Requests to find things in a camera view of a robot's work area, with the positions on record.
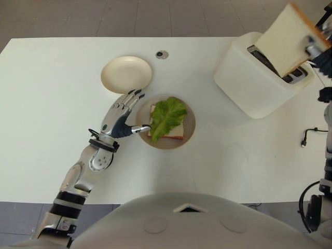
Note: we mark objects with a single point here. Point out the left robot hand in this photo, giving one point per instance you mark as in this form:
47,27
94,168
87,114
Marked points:
116,119

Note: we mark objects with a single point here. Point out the bread slice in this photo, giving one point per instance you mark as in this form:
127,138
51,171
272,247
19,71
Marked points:
173,132
282,39

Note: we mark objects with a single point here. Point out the beige plate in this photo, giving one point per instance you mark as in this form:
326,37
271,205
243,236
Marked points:
189,124

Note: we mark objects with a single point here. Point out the cream toaster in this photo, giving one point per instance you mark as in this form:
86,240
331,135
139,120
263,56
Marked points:
249,88

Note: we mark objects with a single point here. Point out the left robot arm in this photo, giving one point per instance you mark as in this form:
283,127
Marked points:
77,181

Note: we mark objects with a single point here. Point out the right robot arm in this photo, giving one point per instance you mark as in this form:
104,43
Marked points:
328,155

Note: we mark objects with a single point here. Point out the robot body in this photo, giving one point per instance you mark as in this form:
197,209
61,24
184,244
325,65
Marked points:
181,228

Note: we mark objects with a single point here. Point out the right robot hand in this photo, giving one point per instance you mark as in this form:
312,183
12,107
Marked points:
321,61

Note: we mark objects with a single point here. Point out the cream plate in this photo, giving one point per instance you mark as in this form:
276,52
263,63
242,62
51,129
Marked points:
125,74

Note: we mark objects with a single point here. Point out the green lettuce leaf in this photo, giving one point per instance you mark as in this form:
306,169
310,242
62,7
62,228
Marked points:
166,114

